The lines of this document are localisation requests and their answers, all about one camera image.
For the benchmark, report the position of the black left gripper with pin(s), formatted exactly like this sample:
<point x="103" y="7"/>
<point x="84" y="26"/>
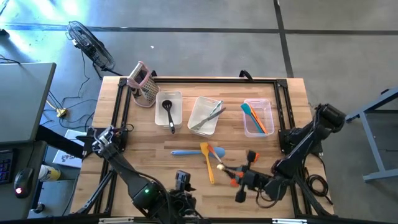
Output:
<point x="183" y="199"/>

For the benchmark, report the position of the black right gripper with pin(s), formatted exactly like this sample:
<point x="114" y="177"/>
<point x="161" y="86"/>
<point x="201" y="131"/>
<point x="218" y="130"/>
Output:
<point x="250" y="180"/>

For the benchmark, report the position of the yellow silicone spatula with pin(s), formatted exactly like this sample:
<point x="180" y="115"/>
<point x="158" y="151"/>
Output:
<point x="204" y="147"/>

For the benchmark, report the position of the long blue silicone spatula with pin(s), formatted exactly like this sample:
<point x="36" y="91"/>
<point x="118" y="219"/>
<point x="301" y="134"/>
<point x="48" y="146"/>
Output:
<point x="186" y="152"/>

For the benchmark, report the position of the long orange-yellow spatula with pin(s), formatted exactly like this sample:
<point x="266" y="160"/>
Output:
<point x="263" y="128"/>

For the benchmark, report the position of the teal silicone spatula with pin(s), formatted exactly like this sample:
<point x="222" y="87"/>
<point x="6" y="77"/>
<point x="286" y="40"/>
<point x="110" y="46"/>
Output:
<point x="245" y="108"/>

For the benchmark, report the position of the black slotted spoon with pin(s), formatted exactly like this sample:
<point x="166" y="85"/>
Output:
<point x="167" y="105"/>

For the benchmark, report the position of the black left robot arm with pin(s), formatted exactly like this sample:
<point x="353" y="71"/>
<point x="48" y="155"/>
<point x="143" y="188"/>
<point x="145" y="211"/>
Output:
<point x="130" y="177"/>

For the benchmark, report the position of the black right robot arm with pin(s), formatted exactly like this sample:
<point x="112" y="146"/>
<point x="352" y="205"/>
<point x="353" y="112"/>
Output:
<point x="295" y="155"/>

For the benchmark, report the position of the white plastic bin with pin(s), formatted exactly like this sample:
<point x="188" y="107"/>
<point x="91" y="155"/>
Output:
<point x="202" y="109"/>
<point x="175" y="105"/>

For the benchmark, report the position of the clear plastic bin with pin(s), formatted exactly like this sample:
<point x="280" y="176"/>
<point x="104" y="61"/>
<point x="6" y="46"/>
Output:
<point x="270" y="107"/>

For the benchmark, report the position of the white printed box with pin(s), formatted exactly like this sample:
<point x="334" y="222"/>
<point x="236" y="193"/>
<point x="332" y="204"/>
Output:
<point x="66" y="157"/>

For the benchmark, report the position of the white yellow can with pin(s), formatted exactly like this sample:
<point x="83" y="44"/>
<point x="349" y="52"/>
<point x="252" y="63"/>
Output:
<point x="49" y="173"/>

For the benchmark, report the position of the yellow power plug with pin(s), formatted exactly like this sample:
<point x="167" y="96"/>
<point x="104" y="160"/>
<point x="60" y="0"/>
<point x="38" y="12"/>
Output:
<point x="61" y="112"/>

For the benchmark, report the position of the black computer mouse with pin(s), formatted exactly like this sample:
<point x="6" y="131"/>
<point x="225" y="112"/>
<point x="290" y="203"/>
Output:
<point x="23" y="182"/>

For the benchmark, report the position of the black floor fan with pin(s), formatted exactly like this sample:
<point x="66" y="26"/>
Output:
<point x="90" y="46"/>

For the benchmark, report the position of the black keyboard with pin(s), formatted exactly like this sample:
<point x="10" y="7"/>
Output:
<point x="5" y="166"/>

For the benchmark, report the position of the grey desk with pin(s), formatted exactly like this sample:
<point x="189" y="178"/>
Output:
<point x="21" y="99"/>

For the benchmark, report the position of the silver metal bracket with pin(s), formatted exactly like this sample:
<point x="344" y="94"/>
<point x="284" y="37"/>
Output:
<point x="289" y="221"/>
<point x="115" y="220"/>

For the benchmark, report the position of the black aluminium table frame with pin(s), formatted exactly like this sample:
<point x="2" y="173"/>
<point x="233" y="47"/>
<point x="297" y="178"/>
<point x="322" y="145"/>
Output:
<point x="217" y="81"/>

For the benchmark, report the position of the blue-grey table frame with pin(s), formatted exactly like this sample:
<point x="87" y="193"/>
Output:
<point x="374" y="149"/>

